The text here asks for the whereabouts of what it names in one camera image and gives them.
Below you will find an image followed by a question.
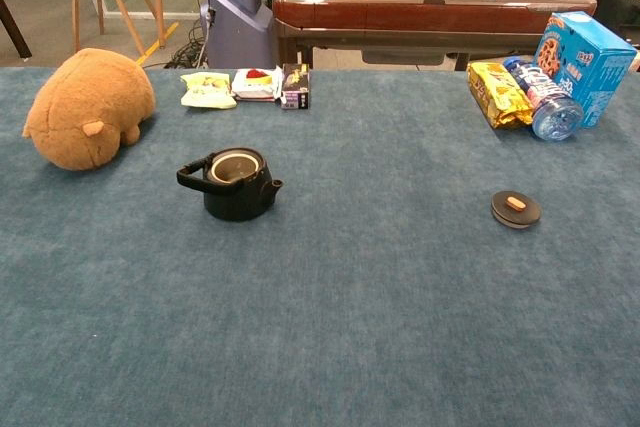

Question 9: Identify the black lid with wooden knob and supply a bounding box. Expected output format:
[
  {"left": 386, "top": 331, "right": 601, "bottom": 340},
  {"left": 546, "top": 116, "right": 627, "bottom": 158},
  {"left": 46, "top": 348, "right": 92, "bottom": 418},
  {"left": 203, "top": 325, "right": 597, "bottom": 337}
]
[{"left": 490, "top": 189, "right": 543, "bottom": 230}]

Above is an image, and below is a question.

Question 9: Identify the yellow-green snack bag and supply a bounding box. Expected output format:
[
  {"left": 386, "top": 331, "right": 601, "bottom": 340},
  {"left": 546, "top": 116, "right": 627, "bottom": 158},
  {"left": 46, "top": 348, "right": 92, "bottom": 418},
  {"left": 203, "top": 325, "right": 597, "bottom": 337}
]
[{"left": 179, "top": 71, "right": 238, "bottom": 111}]

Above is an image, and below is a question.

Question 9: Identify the black cast iron teapot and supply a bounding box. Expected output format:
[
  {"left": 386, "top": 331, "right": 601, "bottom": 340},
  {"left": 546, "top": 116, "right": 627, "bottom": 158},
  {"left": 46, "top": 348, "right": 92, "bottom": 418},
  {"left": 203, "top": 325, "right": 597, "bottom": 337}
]
[{"left": 175, "top": 146, "right": 284, "bottom": 222}]

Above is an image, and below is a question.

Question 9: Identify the blue cookie box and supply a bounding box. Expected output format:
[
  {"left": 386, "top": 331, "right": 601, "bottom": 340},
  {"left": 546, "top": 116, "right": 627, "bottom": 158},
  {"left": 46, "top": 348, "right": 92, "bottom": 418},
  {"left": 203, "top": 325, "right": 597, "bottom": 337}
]
[{"left": 533, "top": 10, "right": 639, "bottom": 129}]

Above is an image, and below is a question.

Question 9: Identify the brown plush capybara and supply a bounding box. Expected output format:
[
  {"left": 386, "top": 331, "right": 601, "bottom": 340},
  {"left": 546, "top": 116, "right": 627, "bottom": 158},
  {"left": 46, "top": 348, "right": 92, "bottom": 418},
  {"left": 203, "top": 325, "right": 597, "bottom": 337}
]
[{"left": 21, "top": 47, "right": 157, "bottom": 172}]

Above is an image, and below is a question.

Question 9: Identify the white snack packet red picture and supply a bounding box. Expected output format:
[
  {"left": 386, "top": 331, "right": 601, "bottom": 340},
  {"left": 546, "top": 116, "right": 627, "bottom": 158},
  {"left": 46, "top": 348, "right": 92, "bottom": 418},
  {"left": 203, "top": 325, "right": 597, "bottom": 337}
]
[{"left": 231, "top": 67, "right": 282, "bottom": 103}]

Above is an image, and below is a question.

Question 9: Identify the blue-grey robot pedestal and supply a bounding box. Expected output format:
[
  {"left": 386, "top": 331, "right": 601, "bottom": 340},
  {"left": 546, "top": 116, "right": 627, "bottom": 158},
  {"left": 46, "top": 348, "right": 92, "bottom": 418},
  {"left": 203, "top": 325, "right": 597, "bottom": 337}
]
[{"left": 199, "top": 0, "right": 277, "bottom": 70}]

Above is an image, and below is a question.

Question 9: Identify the blue plastic drink bottle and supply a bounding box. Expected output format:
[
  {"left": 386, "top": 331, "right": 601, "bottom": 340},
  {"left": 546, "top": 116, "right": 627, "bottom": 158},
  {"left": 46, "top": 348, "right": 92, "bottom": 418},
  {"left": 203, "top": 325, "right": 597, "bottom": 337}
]
[{"left": 502, "top": 56, "right": 585, "bottom": 142}]

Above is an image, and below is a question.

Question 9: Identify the yellow biscuit pack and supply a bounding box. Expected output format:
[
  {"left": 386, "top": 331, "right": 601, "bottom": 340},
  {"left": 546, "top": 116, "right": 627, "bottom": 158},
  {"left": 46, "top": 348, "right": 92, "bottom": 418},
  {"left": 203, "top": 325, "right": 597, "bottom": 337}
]
[{"left": 466, "top": 60, "right": 535, "bottom": 130}]

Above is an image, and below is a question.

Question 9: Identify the blue table cloth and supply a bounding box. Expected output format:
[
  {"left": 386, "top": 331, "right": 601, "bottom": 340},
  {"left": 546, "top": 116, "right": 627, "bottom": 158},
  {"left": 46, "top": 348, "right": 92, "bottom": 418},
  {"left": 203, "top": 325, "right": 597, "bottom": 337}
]
[{"left": 0, "top": 66, "right": 640, "bottom": 427}]

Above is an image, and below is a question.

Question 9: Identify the brown mahjong table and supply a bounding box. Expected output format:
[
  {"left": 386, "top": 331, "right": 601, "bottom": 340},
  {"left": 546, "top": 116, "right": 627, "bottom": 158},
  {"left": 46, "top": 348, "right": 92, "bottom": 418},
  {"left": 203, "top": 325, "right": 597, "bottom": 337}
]
[{"left": 272, "top": 0, "right": 598, "bottom": 72}]

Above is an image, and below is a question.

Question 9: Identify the black floor cable bundle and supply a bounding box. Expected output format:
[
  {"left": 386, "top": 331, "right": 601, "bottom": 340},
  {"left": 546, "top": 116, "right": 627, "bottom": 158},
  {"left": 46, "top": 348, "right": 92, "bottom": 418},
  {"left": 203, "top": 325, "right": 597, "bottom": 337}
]
[{"left": 164, "top": 21, "right": 209, "bottom": 70}]

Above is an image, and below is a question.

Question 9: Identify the dark table leg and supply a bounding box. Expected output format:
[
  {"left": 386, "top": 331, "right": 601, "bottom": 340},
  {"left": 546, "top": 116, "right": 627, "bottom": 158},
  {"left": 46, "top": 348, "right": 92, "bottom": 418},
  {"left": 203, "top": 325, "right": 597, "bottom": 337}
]
[{"left": 0, "top": 0, "right": 33, "bottom": 60}]

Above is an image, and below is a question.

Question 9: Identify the black bag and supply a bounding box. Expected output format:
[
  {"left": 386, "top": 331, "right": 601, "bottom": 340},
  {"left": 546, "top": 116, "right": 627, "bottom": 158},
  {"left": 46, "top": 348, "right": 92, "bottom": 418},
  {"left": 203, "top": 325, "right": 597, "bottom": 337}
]
[{"left": 593, "top": 0, "right": 640, "bottom": 43}]

